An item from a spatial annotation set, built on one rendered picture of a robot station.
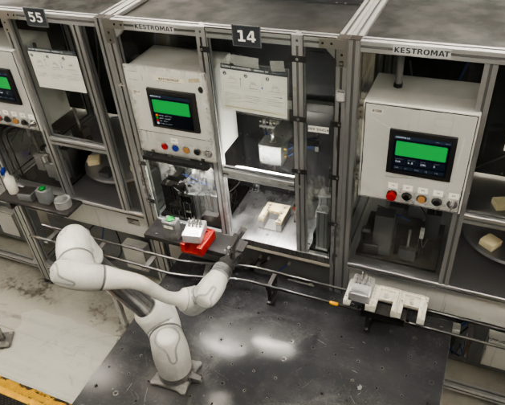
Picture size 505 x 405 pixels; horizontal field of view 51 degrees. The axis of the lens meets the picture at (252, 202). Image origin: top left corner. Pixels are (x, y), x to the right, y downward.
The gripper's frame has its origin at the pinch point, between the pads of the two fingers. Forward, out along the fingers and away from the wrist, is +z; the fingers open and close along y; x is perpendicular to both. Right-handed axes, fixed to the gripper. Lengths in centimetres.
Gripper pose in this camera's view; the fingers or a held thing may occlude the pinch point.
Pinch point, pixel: (242, 238)
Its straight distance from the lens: 248.3
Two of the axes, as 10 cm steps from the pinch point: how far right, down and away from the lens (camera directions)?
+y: -0.7, -7.8, -6.2
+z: 3.9, -5.9, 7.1
